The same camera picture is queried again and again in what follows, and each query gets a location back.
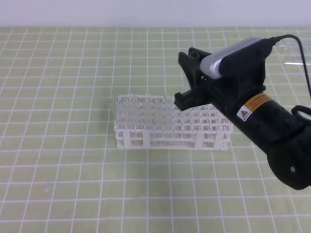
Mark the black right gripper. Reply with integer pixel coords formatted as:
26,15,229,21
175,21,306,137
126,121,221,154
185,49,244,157
174,47,304,150

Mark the clear glass test tube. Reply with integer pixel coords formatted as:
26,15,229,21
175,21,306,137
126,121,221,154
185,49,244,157
276,40,311,50
189,51,200,60
284,62,311,66

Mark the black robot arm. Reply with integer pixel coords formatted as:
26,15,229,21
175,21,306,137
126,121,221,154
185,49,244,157
174,48,311,190

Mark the white plastic test tube rack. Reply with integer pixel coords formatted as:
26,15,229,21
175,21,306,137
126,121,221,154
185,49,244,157
109,94,233,151

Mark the green checkered tablecloth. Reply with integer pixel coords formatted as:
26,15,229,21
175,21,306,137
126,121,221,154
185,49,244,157
0,27,311,233

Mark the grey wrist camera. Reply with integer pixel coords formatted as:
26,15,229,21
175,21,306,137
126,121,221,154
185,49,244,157
200,37,274,79

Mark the black camera cable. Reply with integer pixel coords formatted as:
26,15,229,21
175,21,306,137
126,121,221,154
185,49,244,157
270,34,311,98

